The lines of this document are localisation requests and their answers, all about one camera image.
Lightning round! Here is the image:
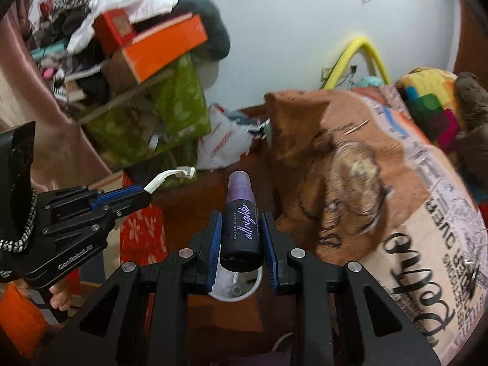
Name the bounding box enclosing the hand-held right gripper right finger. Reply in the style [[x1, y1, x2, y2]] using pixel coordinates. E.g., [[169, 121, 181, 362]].
[[260, 211, 439, 366]]

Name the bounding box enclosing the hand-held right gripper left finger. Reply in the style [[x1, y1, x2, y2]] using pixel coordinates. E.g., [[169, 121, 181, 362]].
[[53, 210, 224, 366]]

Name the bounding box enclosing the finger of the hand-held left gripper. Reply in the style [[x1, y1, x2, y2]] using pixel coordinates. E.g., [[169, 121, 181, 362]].
[[46, 184, 152, 214], [42, 210, 117, 246]]

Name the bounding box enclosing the purple spray bottle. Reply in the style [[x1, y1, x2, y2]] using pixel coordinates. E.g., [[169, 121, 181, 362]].
[[220, 171, 264, 271]]

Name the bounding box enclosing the white plastic cup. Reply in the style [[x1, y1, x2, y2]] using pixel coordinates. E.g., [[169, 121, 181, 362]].
[[209, 267, 264, 302]]

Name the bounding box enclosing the white razor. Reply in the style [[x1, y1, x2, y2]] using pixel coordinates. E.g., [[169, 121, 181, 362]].
[[143, 166, 198, 195]]

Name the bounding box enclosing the person's left hand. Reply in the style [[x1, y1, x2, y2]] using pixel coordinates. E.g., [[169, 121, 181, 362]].
[[49, 280, 76, 312]]

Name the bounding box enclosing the red floral box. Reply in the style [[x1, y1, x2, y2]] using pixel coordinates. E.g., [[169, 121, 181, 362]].
[[120, 204, 168, 267]]

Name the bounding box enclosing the orange bag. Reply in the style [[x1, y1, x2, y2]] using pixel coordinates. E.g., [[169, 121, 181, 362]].
[[0, 284, 50, 357]]

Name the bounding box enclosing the pink satin curtain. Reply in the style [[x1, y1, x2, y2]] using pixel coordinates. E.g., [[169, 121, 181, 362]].
[[0, 0, 111, 191]]

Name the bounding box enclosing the white plastic bag red print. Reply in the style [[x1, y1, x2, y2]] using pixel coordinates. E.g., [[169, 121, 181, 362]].
[[196, 103, 267, 170]]

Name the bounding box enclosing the green leaf-print bag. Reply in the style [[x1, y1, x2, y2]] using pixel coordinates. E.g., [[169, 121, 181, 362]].
[[82, 53, 212, 168]]

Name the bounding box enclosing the printed blanket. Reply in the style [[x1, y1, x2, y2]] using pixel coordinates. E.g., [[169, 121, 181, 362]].
[[265, 84, 488, 366]]

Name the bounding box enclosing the orange box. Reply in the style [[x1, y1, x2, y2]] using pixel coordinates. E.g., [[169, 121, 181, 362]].
[[101, 13, 210, 86]]

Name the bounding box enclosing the pile of clothes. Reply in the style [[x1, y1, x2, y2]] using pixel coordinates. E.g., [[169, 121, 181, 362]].
[[30, 0, 111, 103]]

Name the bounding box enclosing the white cloth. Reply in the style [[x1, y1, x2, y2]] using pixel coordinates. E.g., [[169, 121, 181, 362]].
[[66, 0, 180, 56]]

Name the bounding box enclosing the dark grey cushion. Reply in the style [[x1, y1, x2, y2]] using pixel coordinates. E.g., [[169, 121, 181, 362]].
[[177, 0, 231, 62]]

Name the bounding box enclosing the colourful patchwork quilt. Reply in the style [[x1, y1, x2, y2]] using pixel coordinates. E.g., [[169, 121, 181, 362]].
[[394, 68, 468, 155]]

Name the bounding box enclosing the yellow hoop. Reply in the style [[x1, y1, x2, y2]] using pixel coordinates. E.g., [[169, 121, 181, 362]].
[[324, 36, 391, 90]]

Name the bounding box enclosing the olive green jacket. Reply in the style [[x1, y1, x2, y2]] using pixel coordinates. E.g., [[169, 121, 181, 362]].
[[454, 72, 488, 172]]

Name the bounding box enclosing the black white braided cord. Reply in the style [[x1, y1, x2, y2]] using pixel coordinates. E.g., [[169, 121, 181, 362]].
[[0, 188, 39, 254]]

